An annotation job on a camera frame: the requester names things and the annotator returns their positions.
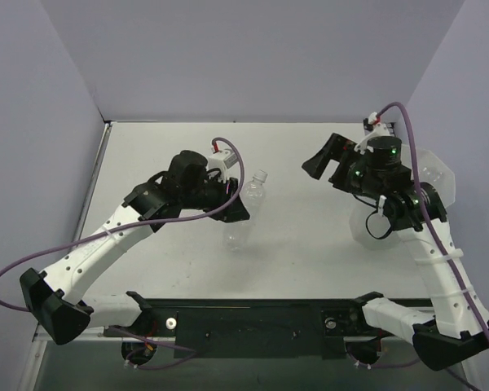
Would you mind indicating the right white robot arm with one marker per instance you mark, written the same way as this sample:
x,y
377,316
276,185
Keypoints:
x,y
459,327

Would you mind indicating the white translucent bin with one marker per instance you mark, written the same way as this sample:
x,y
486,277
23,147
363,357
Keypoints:
x,y
378,232

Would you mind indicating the clear bottle white cap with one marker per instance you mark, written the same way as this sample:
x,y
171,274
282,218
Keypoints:
x,y
253,193

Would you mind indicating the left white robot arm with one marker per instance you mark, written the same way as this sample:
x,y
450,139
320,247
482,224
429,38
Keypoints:
x,y
57,295

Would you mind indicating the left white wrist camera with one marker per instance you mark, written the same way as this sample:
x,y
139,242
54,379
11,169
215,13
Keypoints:
x,y
219,164

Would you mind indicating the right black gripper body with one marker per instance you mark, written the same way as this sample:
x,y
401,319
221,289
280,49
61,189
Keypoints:
x,y
341,164

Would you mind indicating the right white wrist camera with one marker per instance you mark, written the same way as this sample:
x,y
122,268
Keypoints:
x,y
374,128

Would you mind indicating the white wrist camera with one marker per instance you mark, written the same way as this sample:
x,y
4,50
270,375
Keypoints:
x,y
374,128
219,164

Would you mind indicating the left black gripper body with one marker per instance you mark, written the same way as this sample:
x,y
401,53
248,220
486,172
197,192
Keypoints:
x,y
226,195

